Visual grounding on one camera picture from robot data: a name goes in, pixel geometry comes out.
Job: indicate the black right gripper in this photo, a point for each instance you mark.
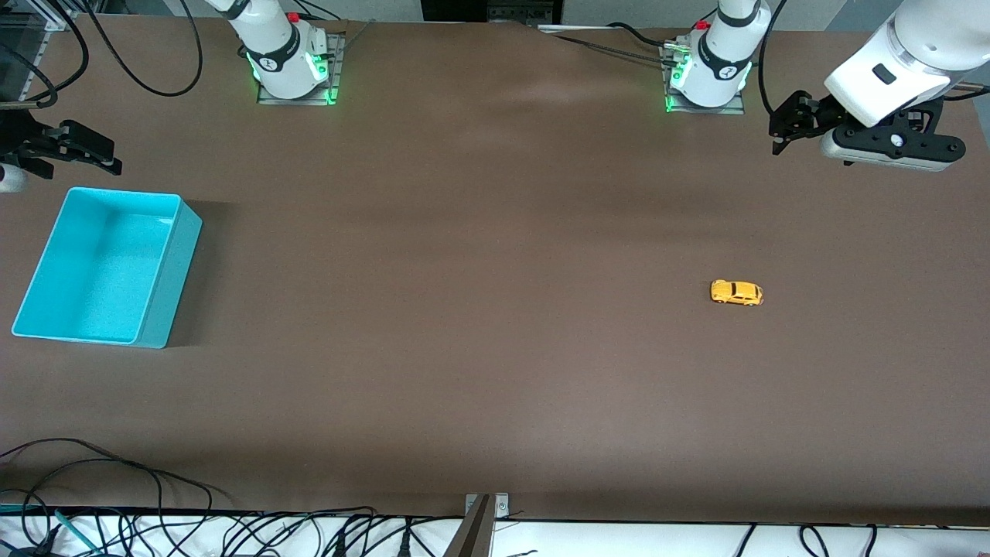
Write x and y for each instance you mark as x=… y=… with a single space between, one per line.
x=23 y=147

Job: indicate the teal thin stick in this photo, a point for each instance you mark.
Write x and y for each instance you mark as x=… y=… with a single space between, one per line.
x=77 y=531

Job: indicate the black equipment box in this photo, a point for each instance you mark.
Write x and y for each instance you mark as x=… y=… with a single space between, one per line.
x=464 y=9

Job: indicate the grey camera mount pole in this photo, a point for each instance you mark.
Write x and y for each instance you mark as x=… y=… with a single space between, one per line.
x=472 y=538

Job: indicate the clear acrylic enclosure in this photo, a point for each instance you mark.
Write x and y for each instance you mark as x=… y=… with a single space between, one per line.
x=23 y=46

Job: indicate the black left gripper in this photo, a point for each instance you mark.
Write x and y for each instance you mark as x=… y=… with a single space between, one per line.
x=817 y=114

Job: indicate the teal plastic bin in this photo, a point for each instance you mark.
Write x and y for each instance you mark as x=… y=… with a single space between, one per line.
x=100 y=271

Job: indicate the yellow toy beetle car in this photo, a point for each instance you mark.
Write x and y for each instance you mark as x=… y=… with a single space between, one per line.
x=736 y=292

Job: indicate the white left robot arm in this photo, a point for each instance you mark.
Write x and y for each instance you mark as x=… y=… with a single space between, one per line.
x=723 y=54

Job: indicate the metal bracket plate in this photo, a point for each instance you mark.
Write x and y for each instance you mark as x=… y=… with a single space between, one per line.
x=503 y=507

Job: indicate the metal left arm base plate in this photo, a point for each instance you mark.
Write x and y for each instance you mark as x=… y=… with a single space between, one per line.
x=731 y=109

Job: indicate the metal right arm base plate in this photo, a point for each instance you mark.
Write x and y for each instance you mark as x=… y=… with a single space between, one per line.
x=334 y=85

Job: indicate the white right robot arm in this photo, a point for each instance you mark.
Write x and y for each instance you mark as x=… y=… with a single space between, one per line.
x=274 y=42

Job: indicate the black power plug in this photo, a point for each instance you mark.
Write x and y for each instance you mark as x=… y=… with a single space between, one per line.
x=338 y=543
x=406 y=543

